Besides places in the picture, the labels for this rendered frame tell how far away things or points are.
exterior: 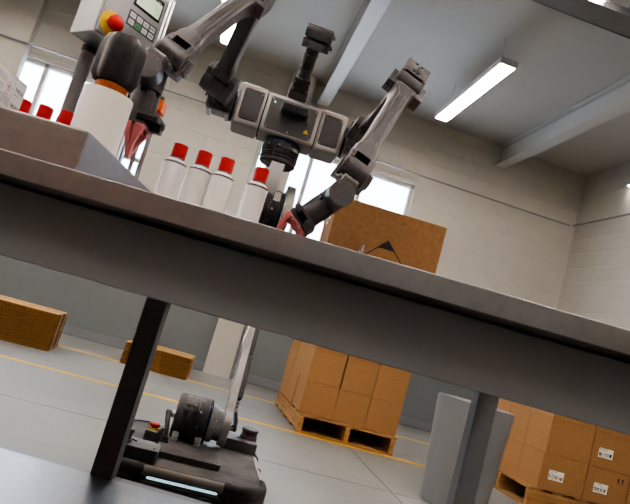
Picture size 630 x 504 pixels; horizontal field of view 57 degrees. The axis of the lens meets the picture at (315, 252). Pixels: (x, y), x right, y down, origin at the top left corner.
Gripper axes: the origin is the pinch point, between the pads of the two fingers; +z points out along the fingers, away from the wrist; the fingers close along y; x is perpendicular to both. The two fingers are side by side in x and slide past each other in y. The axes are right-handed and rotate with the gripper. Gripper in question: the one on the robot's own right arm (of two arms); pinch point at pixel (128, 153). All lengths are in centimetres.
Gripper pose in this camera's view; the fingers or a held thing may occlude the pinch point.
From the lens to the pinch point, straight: 135.3
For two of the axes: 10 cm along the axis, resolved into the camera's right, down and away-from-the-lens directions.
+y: 9.6, 2.7, 0.2
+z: -2.7, 9.6, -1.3
